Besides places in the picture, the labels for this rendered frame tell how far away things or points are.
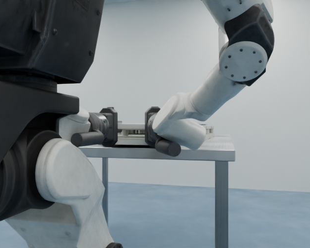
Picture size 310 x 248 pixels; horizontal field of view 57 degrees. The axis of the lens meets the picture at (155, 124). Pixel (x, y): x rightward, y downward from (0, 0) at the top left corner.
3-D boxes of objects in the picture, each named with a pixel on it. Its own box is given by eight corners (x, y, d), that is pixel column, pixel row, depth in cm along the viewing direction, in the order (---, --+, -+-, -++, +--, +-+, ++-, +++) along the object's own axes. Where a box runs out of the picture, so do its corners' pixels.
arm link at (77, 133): (68, 139, 83) (39, 141, 73) (83, 106, 81) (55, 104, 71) (97, 159, 80) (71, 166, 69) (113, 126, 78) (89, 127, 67)
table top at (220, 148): (103, 137, 256) (103, 133, 256) (230, 139, 230) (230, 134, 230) (-60, 153, 111) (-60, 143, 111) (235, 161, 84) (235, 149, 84)
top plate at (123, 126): (168, 129, 90) (168, 123, 90) (96, 129, 96) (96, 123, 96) (180, 130, 114) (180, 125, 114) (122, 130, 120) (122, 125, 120)
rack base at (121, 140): (168, 145, 90) (168, 138, 90) (96, 144, 96) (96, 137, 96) (180, 142, 114) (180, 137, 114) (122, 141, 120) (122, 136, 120)
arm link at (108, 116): (96, 107, 93) (73, 106, 82) (122, 107, 90) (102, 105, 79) (96, 145, 94) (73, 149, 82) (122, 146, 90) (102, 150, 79)
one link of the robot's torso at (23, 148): (20, 228, 33) (21, 127, 33) (-70, 219, 37) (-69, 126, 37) (77, 201, 46) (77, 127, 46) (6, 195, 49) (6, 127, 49)
